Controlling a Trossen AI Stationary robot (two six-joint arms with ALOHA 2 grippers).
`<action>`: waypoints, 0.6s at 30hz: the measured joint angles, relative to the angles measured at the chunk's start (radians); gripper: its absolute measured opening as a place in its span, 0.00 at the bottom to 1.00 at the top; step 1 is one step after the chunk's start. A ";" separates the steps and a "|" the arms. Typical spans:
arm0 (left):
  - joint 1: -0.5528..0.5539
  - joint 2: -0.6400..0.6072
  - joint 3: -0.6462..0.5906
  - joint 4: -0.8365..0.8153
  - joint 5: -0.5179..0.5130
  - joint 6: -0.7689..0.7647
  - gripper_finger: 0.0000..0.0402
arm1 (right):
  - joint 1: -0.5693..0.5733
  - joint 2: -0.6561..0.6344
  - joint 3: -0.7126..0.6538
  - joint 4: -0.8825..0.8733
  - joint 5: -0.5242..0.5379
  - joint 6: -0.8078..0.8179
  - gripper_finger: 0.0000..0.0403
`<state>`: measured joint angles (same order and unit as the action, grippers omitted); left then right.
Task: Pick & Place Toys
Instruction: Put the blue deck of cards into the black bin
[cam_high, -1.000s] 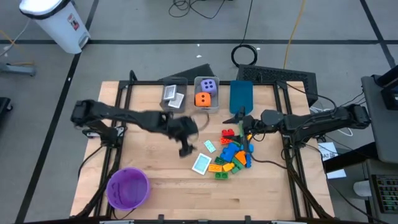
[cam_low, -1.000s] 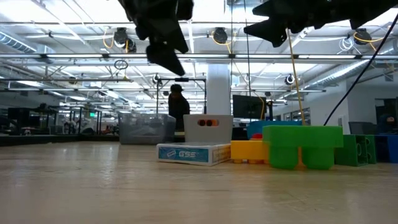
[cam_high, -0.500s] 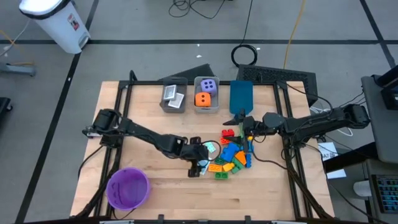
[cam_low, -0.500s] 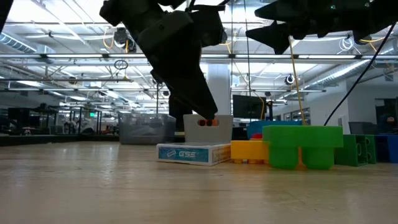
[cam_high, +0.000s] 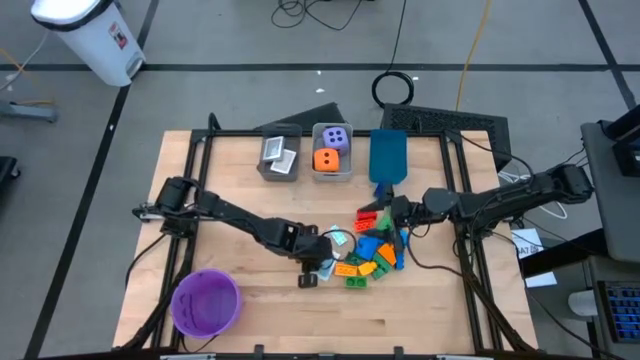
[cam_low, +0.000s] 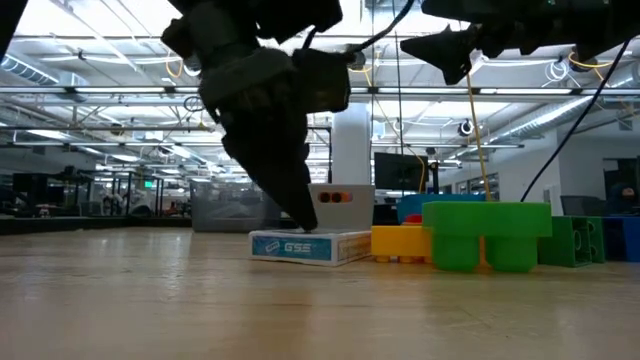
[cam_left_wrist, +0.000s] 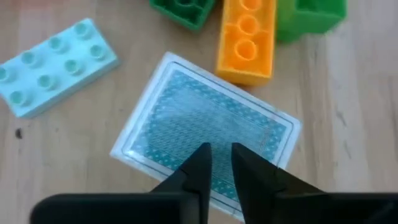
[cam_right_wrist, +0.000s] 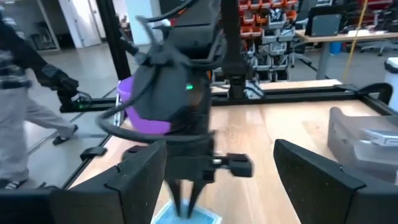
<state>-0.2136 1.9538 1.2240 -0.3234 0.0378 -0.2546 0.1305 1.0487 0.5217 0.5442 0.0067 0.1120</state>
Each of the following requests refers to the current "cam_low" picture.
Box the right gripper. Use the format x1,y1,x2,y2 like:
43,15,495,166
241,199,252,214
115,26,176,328
399,0,581,86

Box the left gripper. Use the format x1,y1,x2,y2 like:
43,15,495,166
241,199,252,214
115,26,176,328
160,14,320,234

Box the playing card box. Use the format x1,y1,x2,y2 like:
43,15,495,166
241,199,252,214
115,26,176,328
247,228,373,268

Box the long yellow-orange toy brick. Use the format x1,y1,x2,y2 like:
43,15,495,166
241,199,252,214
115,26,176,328
370,224,434,265

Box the large bright green toy brick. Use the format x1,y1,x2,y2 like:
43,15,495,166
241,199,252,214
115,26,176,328
421,200,554,274

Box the blue toy brick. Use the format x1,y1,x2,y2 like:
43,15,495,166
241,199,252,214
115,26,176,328
601,215,640,264

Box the white pillar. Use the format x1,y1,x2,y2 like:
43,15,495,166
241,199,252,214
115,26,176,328
331,102,375,186

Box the light grey plastic bin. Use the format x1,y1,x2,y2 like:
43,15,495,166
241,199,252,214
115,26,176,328
307,183,377,232

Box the black monitor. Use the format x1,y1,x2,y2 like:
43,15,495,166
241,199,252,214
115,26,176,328
373,151,431,193

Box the blue plastic bin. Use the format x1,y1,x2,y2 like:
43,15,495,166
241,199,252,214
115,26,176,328
397,193,489,227

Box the person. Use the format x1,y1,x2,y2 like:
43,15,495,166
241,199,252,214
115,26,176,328
606,181,640,217

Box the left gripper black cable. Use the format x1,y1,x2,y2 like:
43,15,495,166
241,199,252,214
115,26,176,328
344,0,417,55

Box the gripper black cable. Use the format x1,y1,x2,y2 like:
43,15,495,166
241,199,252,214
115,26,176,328
519,37,634,204
344,0,417,55

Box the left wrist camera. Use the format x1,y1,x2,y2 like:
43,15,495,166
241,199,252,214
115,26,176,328
292,47,352,115

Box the yellow cable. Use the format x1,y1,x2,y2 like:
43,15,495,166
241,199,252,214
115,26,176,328
464,74,495,203

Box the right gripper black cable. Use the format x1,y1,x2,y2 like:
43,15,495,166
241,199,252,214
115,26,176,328
519,37,634,204

